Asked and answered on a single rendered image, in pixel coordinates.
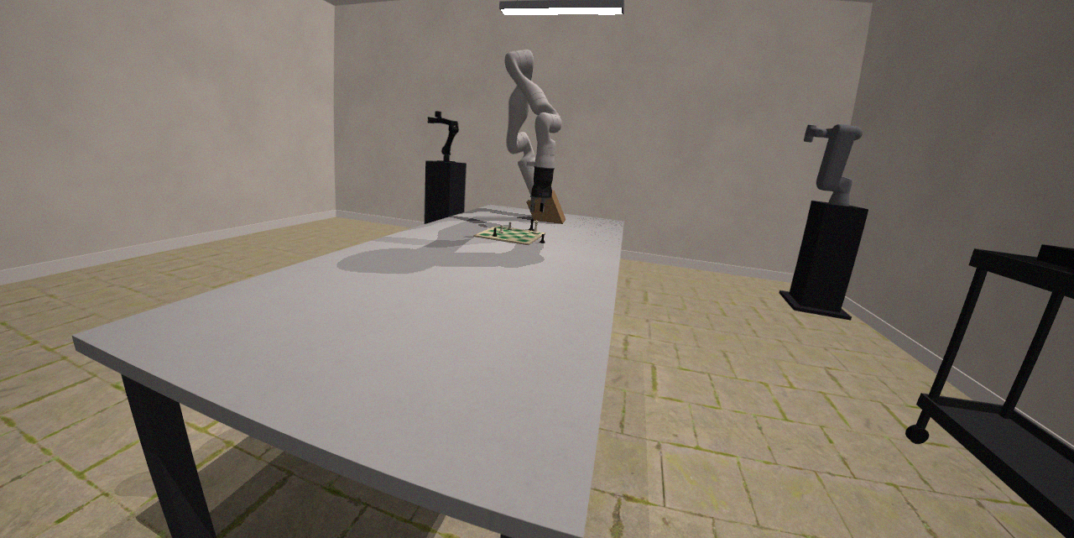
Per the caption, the green and cream chessboard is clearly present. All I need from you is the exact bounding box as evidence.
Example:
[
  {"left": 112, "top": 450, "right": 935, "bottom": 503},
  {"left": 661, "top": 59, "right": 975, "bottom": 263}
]
[{"left": 473, "top": 226, "right": 545, "bottom": 245}]

